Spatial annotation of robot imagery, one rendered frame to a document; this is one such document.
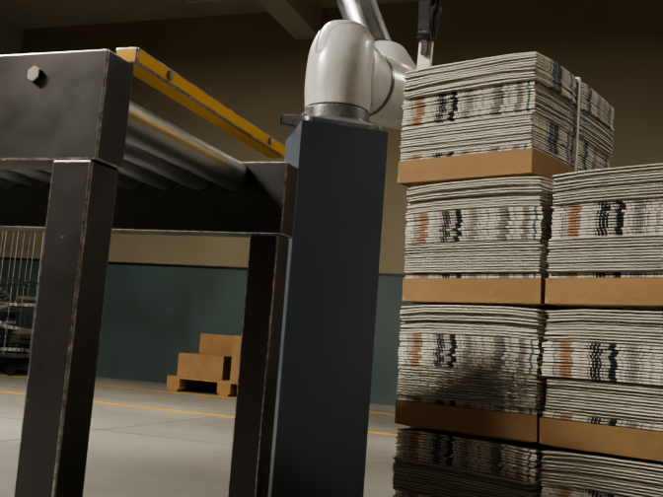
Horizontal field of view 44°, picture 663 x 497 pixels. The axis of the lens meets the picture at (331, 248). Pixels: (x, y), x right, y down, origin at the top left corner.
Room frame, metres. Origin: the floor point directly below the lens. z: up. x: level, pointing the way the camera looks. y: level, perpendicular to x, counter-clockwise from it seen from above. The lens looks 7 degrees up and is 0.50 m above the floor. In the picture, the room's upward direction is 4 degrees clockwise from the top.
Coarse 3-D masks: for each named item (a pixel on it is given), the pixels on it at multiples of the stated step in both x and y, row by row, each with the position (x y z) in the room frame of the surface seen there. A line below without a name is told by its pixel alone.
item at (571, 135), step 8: (576, 88) 1.54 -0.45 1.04; (584, 88) 1.57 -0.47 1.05; (576, 96) 1.55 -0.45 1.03; (584, 96) 1.57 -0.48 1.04; (576, 104) 1.54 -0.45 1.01; (576, 112) 1.56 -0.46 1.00; (568, 136) 1.54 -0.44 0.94; (568, 144) 1.54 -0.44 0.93; (568, 152) 1.55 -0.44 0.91; (568, 160) 1.54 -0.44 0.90
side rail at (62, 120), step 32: (0, 64) 0.89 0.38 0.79; (32, 64) 0.87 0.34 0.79; (64, 64) 0.86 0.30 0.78; (96, 64) 0.84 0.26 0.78; (128, 64) 0.88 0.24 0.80; (0, 96) 0.88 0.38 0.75; (32, 96) 0.87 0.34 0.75; (64, 96) 0.85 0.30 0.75; (96, 96) 0.84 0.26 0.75; (128, 96) 0.88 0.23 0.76; (0, 128) 0.88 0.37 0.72; (32, 128) 0.87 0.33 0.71; (64, 128) 0.85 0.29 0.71; (96, 128) 0.84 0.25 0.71; (0, 160) 0.88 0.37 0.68; (32, 160) 0.87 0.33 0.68; (64, 160) 0.85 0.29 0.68; (96, 160) 0.84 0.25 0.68
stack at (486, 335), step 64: (448, 192) 1.51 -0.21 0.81; (512, 192) 1.42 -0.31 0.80; (576, 192) 1.35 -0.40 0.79; (640, 192) 1.28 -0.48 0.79; (448, 256) 1.50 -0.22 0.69; (512, 256) 1.42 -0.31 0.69; (576, 256) 1.34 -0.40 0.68; (640, 256) 1.28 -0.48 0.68; (448, 320) 1.49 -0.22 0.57; (512, 320) 1.41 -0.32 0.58; (576, 320) 1.34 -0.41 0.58; (640, 320) 1.27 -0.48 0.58; (448, 384) 1.49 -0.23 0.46; (512, 384) 1.41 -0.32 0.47; (576, 384) 1.34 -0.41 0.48; (640, 384) 1.27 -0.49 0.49; (448, 448) 1.49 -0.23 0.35; (512, 448) 1.41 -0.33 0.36
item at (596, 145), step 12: (588, 96) 1.59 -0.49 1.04; (600, 96) 1.63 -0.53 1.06; (588, 108) 1.59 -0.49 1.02; (600, 108) 1.64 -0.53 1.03; (612, 108) 1.69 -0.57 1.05; (588, 120) 1.59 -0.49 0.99; (600, 120) 1.64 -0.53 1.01; (612, 120) 1.70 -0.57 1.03; (588, 132) 1.60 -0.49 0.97; (600, 132) 1.64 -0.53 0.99; (612, 132) 1.69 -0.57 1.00; (588, 144) 1.61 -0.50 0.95; (600, 144) 1.65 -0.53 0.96; (612, 144) 1.70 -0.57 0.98; (588, 156) 1.61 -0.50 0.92; (600, 156) 1.66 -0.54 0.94; (588, 168) 1.62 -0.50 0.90; (600, 168) 1.66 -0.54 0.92
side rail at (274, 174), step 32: (0, 192) 1.50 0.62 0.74; (32, 192) 1.48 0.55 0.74; (128, 192) 1.41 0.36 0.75; (160, 192) 1.39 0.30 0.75; (192, 192) 1.37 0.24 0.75; (224, 192) 1.35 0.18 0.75; (256, 192) 1.33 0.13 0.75; (288, 192) 1.33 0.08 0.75; (0, 224) 1.50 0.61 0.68; (32, 224) 1.47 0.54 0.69; (128, 224) 1.40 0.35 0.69; (160, 224) 1.38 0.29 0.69; (192, 224) 1.36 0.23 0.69; (224, 224) 1.34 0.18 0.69; (256, 224) 1.32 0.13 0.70; (288, 224) 1.34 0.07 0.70
